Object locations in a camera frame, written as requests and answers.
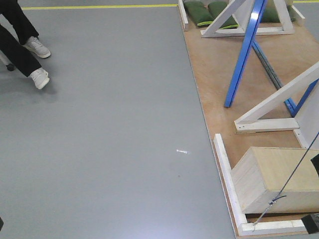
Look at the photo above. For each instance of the blue door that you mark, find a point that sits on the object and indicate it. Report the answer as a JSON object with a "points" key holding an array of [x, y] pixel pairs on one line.
{"points": [[253, 23]]}

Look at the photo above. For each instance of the plywood base platform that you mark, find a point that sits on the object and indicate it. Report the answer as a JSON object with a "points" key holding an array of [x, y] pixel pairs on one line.
{"points": [[213, 61]]}

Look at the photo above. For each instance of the left green sandbag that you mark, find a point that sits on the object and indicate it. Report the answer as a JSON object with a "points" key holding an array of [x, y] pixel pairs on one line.
{"points": [[198, 13]]}

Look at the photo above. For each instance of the plywood box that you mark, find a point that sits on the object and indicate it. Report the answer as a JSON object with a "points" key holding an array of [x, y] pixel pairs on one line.
{"points": [[264, 172]]}

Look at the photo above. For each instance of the far white triangular brace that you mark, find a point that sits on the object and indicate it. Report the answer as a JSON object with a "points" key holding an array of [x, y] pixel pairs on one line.
{"points": [[240, 10]]}

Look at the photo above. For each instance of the white triangular brace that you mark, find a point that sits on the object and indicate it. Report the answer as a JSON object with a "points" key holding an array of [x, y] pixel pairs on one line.
{"points": [[305, 124], [240, 10]]}

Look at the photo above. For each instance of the upper white sneaker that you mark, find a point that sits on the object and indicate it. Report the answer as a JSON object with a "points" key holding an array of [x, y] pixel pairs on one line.
{"points": [[35, 46]]}

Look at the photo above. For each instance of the near white triangular brace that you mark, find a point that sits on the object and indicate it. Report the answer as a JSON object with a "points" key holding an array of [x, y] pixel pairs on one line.
{"points": [[305, 124]]}

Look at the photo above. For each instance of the lower black trouser leg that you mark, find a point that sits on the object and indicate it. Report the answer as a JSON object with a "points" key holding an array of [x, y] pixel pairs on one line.
{"points": [[24, 61]]}

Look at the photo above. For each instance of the black trouser leg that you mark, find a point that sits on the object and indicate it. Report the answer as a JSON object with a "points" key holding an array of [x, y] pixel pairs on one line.
{"points": [[12, 11], [24, 61]]}

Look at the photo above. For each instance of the right green sandbag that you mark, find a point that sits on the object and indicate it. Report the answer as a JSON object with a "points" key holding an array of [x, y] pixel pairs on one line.
{"points": [[270, 15]]}

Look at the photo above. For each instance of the chair caster leg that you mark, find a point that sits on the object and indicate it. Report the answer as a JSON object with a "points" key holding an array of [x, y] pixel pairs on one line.
{"points": [[6, 61]]}

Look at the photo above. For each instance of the black robot part right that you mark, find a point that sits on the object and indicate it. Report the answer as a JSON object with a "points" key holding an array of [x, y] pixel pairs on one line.
{"points": [[311, 221]]}

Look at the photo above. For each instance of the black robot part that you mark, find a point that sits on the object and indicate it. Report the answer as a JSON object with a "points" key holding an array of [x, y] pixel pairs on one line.
{"points": [[1, 223], [311, 221]]}

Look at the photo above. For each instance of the upper black trouser leg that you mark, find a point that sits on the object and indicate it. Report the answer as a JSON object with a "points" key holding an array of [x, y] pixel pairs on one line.
{"points": [[12, 11]]}

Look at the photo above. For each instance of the black robot part left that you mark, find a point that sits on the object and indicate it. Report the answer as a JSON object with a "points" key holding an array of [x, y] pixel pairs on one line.
{"points": [[1, 223]]}

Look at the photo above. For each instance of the far white edge rail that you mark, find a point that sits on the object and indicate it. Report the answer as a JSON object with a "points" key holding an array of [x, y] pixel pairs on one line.
{"points": [[183, 15]]}

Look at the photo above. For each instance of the white edge rail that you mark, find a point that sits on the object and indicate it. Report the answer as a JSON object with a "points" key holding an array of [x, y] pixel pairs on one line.
{"points": [[183, 15], [230, 193]]}

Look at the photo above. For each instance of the near white edge rail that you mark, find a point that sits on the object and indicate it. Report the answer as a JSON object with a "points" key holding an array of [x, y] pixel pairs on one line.
{"points": [[230, 193]]}

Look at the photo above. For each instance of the white near bottom rail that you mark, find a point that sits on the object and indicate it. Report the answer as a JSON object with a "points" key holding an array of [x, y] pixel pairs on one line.
{"points": [[269, 228]]}

